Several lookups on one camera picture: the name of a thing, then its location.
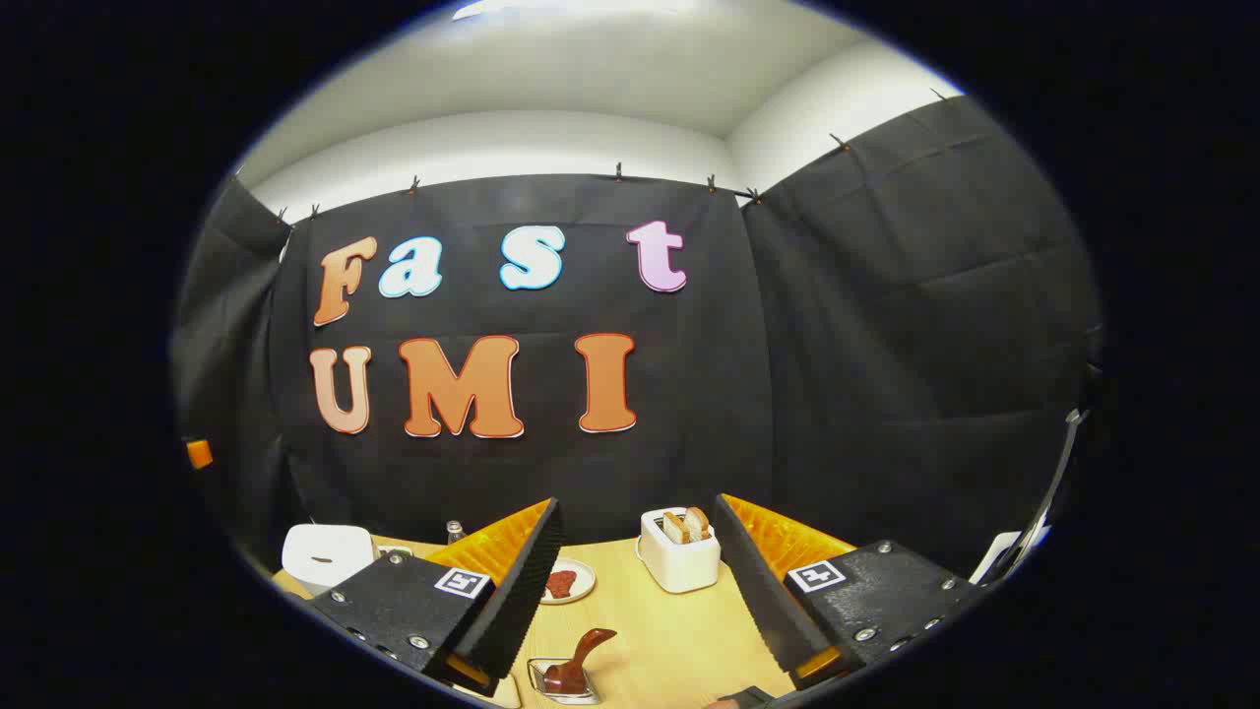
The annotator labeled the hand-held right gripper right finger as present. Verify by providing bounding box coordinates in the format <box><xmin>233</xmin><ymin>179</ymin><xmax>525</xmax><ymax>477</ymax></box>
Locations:
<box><xmin>713</xmin><ymin>492</ymin><xmax>985</xmax><ymax>690</ymax></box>

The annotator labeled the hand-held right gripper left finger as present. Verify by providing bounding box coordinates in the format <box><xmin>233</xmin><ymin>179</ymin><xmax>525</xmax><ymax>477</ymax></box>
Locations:
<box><xmin>307</xmin><ymin>497</ymin><xmax>567</xmax><ymax>698</ymax></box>

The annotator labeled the metal wire chopstick holder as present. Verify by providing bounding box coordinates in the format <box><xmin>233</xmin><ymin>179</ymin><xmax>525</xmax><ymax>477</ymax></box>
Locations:
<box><xmin>527</xmin><ymin>657</ymin><xmax>603</xmax><ymax>706</ymax></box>

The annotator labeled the brown wooden spoon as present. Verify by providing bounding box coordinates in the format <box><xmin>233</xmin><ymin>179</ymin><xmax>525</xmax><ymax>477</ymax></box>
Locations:
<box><xmin>543</xmin><ymin>628</ymin><xmax>618</xmax><ymax>696</ymax></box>

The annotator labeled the white rice cooker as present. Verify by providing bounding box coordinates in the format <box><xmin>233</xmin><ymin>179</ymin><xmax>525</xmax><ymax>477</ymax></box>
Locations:
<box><xmin>282</xmin><ymin>524</ymin><xmax>377</xmax><ymax>597</ymax></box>

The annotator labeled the white round plate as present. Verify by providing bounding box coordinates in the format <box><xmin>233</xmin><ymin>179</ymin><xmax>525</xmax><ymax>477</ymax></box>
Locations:
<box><xmin>539</xmin><ymin>558</ymin><xmax>598</xmax><ymax>605</ymax></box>

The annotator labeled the white toaster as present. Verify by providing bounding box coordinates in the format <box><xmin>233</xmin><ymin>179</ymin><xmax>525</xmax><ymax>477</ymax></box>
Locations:
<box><xmin>636</xmin><ymin>507</ymin><xmax>723</xmax><ymax>594</ymax></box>

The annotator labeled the black backdrop cloth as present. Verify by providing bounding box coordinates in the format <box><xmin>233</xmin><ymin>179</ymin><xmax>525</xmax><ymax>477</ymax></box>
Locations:
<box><xmin>172</xmin><ymin>94</ymin><xmax>1103</xmax><ymax>582</ymax></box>

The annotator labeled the white side shelf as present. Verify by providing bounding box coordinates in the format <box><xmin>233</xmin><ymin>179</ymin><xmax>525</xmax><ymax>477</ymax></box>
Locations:
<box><xmin>970</xmin><ymin>530</ymin><xmax>1052</xmax><ymax>587</ymax></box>

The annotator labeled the black stand pole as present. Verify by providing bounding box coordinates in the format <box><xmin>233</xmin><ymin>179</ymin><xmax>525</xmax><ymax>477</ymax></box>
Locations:
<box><xmin>984</xmin><ymin>409</ymin><xmax>1089</xmax><ymax>582</ymax></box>

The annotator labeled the ceiling light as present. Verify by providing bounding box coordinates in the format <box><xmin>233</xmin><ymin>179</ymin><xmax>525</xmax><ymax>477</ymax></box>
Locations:
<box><xmin>453</xmin><ymin>0</ymin><xmax>690</xmax><ymax>23</ymax></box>

